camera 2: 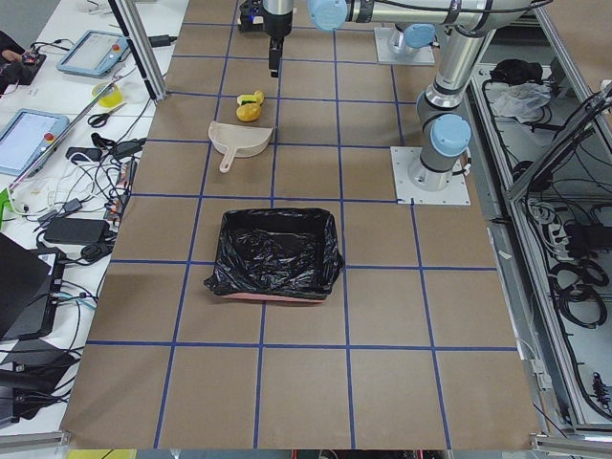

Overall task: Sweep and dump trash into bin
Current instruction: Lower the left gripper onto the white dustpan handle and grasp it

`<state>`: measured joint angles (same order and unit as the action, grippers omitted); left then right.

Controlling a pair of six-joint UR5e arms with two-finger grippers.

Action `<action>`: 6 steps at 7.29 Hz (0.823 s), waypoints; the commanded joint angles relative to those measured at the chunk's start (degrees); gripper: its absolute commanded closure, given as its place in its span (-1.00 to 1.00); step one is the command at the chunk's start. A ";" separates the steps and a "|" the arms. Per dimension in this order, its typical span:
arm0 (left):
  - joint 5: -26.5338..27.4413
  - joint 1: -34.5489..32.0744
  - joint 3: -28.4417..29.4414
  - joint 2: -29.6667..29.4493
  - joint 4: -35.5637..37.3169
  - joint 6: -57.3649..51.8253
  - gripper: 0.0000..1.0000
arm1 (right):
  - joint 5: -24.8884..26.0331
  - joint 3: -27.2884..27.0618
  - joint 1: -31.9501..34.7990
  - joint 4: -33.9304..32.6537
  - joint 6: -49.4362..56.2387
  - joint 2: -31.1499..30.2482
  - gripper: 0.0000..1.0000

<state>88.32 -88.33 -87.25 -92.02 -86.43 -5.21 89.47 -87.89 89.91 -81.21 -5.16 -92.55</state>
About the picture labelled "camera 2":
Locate beige plastic dustpan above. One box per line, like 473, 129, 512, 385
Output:
208, 121, 273, 173

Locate black trash bag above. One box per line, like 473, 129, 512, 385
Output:
203, 208, 344, 303

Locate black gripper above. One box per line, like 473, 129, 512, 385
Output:
265, 11, 293, 78

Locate croissant bread toy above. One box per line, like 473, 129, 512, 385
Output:
253, 90, 265, 106

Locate yellow green sponge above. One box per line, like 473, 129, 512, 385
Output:
237, 95, 258, 106

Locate white crumpled cloth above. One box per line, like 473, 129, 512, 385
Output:
492, 82, 552, 122

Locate black laptop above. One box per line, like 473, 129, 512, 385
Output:
1, 235, 66, 341

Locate aluminium frame post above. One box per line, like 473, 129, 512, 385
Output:
108, 0, 167, 101

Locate yellow potato toy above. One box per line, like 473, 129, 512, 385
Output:
235, 102, 262, 122

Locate black scissors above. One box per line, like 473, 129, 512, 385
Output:
87, 102, 126, 129

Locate black power adapter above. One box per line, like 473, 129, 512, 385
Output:
44, 218, 110, 245

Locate blue teach pendant near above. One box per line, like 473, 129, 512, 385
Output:
1, 109, 70, 176

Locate black cloth bundle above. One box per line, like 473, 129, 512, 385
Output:
490, 58, 543, 86

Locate blue teach pendant far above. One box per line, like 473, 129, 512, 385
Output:
56, 30, 129, 77

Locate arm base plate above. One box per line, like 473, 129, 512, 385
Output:
375, 24, 435, 66
390, 146, 470, 207

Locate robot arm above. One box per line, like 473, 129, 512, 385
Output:
261, 1, 435, 77
307, 0, 532, 192

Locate white hand brush black bristles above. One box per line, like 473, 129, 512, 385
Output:
238, 0, 264, 33

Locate yellow tape roll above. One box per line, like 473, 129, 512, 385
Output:
92, 83, 123, 108

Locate blue teach pendant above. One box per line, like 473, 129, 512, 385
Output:
56, 30, 129, 77
1, 109, 70, 176

